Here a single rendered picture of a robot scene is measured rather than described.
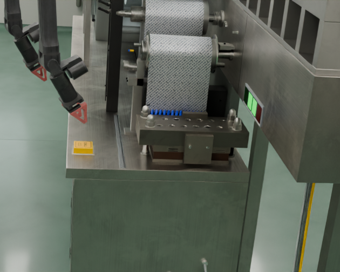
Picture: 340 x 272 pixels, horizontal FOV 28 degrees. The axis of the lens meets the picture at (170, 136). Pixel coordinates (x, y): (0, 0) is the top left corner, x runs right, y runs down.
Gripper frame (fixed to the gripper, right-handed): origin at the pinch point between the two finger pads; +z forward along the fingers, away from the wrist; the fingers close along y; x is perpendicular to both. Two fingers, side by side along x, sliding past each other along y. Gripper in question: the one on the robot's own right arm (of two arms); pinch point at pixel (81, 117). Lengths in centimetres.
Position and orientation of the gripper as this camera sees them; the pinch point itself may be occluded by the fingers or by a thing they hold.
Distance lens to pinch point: 243.1
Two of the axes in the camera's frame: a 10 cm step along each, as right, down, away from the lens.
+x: -8.2, 5.4, -1.9
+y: -4.3, -3.7, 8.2
